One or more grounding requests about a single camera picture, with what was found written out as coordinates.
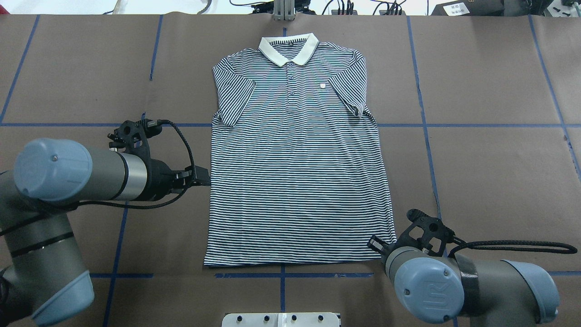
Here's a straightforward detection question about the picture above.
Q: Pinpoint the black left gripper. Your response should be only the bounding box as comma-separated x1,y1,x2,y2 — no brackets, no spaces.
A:
144,158,211,201

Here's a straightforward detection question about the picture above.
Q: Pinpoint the blue white striped polo shirt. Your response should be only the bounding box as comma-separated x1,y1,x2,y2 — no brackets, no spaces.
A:
203,33,398,267

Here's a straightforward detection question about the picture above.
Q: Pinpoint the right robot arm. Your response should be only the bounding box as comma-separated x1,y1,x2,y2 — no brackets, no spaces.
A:
367,236,561,327

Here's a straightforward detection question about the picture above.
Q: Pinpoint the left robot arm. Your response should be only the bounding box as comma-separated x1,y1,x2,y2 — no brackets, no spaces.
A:
1,136,210,327

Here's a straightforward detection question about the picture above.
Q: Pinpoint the black box with label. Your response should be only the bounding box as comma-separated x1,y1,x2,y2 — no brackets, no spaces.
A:
429,0,511,17

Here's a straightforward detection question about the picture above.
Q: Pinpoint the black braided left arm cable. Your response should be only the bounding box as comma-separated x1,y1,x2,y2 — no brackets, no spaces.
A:
77,119,197,210

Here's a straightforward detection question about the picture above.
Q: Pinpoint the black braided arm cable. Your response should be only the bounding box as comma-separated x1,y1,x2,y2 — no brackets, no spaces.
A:
77,119,197,210
447,240,578,256

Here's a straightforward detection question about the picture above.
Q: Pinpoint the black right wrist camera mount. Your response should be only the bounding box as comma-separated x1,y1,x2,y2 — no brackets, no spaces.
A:
398,209,464,257

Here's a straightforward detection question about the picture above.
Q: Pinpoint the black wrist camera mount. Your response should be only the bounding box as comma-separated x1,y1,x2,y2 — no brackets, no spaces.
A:
398,209,464,257
107,119,162,161

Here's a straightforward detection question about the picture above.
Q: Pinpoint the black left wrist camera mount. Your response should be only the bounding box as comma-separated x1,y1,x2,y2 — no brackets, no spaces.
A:
107,119,162,161

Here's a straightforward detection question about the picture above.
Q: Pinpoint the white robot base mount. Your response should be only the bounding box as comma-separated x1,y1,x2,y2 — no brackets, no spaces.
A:
221,312,342,327

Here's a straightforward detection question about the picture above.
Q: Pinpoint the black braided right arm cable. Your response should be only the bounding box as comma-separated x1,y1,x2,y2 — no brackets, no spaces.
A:
447,240,578,256

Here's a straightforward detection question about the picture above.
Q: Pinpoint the aluminium frame post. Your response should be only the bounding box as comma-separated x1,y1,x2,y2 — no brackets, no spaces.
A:
273,0,296,21

